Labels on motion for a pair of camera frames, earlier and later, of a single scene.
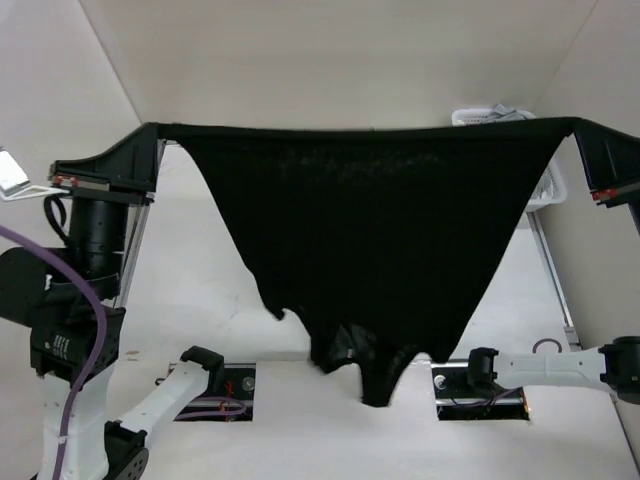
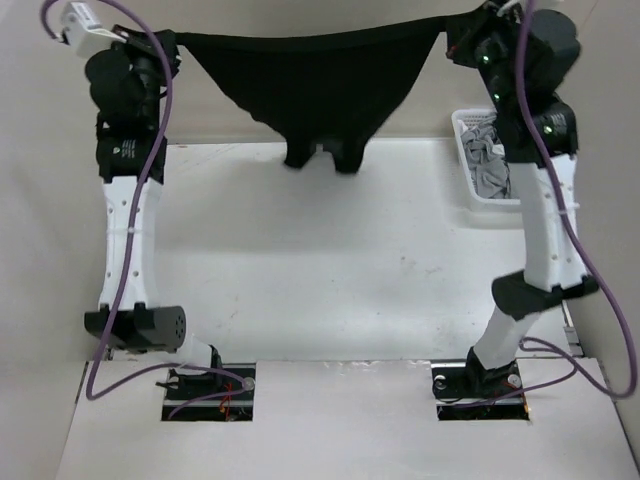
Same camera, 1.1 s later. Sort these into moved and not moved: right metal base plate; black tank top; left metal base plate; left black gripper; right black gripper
Moved: right black gripper; black tank top; left black gripper
Not moved: right metal base plate; left metal base plate
